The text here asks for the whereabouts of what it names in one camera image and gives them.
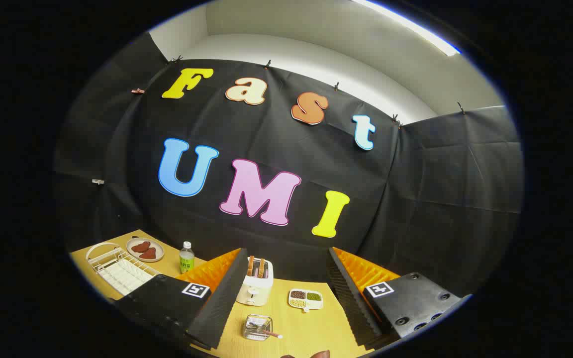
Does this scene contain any metal spoon with pink handle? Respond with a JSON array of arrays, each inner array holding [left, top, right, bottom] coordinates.
[[248, 323, 284, 340]]

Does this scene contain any green label drink bottle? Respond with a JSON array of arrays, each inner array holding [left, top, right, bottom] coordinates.
[[179, 242, 195, 274]]

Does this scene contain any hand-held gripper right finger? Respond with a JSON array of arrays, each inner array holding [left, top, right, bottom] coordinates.
[[326, 246, 473, 349]]

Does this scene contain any cream toaster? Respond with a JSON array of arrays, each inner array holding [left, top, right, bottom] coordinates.
[[236, 259, 274, 306]]

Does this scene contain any white divided bean tray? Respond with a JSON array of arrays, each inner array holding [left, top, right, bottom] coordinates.
[[288, 289, 324, 313]]

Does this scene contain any metal wire basket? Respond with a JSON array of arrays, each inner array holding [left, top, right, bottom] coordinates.
[[242, 314, 273, 342]]

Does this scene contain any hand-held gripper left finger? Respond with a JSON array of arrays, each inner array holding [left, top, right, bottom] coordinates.
[[111, 247, 249, 351]]

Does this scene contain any white wire dish rack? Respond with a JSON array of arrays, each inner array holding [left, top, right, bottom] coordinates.
[[86, 242, 162, 297]]

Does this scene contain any pink dish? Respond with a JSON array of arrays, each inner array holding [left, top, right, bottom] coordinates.
[[126, 237, 165, 263]]

